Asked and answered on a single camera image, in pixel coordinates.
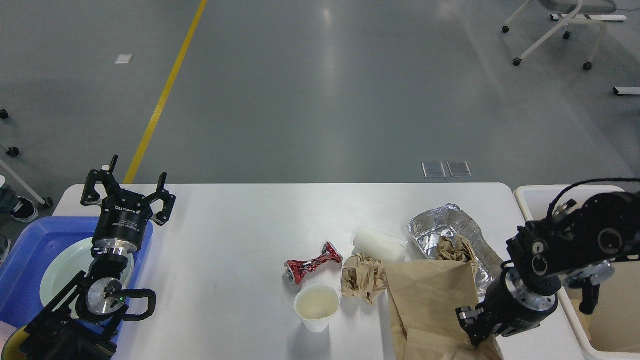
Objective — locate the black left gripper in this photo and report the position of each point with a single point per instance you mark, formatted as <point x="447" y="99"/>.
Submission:
<point x="122" y="225"/>

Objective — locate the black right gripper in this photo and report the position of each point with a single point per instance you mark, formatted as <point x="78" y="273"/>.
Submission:
<point x="509" y="308"/>

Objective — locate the brown paper bag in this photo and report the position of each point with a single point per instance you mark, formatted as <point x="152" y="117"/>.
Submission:
<point x="423" y="296"/>

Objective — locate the brown paper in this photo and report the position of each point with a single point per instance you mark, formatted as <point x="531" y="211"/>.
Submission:
<point x="456" y="248"/>

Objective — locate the green plate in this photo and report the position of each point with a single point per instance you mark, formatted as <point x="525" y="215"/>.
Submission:
<point x="63" y="268"/>

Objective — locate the silver foil bag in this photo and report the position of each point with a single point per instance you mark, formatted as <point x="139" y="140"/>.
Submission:
<point x="450" y="221"/>

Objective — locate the white paper cup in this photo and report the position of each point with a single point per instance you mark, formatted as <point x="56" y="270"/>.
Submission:
<point x="379" y="246"/>
<point x="316" y="306"/>

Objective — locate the pink mug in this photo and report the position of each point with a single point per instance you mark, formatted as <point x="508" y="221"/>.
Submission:
<point x="6" y="331"/>

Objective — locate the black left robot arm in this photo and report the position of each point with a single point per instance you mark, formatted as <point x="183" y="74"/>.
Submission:
<point x="81" y="322"/>

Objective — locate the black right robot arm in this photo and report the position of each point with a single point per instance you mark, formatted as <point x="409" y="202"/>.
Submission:
<point x="571" y="247"/>

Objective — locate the beige plastic bin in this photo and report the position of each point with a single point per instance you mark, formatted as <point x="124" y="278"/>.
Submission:
<point x="612" y="331"/>

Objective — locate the blue plastic tray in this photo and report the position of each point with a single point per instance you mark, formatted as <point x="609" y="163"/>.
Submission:
<point x="35" y="250"/>

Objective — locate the lying white paper cup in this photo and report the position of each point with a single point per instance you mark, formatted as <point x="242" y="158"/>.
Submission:
<point x="379" y="246"/>

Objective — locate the white floor tag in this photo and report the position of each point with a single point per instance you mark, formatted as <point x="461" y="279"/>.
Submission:
<point x="123" y="59"/>

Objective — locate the crumpled brown paper ball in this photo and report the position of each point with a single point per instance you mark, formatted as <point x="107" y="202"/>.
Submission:
<point x="364" y="278"/>

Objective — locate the floor outlet cover right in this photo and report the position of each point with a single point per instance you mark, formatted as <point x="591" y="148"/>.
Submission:
<point x="459" y="169"/>

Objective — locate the floor outlet cover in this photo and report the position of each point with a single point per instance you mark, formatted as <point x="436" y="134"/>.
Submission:
<point x="434" y="170"/>
<point x="459" y="169"/>

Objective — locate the floor outlet cover left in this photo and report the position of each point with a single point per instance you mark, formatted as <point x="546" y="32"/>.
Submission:
<point x="434" y="170"/>

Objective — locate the crushed red can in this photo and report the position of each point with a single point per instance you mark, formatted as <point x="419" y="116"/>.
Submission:
<point x="297" y="270"/>

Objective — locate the white bar on floor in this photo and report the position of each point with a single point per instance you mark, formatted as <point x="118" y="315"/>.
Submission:
<point x="626" y="91"/>

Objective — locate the white office chair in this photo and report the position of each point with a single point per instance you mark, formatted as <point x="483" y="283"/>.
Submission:
<point x="584" y="13"/>

